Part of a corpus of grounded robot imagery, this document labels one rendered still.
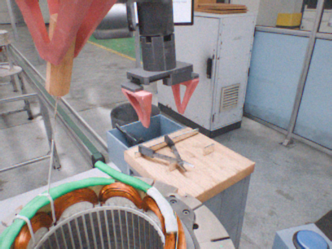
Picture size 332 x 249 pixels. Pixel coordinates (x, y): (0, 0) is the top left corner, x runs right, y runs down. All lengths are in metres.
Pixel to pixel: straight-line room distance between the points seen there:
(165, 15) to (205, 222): 0.30
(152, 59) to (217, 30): 2.03
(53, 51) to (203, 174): 0.38
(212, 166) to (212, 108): 2.13
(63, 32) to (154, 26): 0.26
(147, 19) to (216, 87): 2.18
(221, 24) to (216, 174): 2.02
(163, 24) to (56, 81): 0.25
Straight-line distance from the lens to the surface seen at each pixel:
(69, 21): 0.18
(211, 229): 0.38
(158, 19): 0.43
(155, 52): 0.43
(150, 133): 0.75
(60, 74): 0.21
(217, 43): 2.48
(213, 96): 2.61
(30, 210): 0.34
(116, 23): 0.44
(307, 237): 0.48
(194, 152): 0.57
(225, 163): 0.55
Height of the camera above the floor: 1.37
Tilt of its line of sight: 26 degrees down
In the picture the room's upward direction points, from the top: straight up
